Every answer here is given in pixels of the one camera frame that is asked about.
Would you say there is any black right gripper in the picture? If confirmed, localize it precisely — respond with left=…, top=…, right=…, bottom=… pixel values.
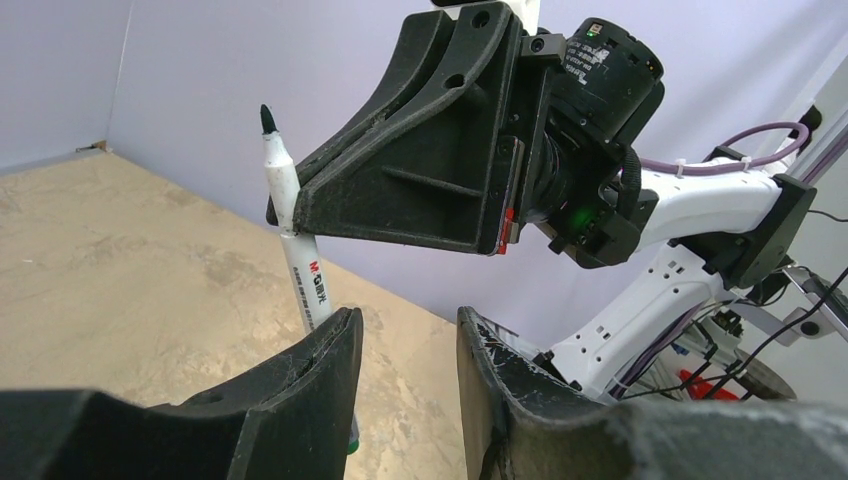
left=292, top=1, right=564, bottom=256

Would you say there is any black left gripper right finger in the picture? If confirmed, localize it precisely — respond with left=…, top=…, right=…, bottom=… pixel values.
left=457, top=307, right=847, bottom=479

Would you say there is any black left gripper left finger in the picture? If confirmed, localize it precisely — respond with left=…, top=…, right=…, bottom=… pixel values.
left=1, top=308, right=363, bottom=479

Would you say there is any white pen magenta end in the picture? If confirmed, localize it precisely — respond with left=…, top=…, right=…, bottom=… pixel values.
left=259, top=103, right=362, bottom=457

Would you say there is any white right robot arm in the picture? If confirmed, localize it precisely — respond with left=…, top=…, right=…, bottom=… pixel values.
left=260, top=1, right=815, bottom=400

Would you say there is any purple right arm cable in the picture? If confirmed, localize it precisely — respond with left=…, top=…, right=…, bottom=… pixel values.
left=638, top=120, right=812, bottom=179

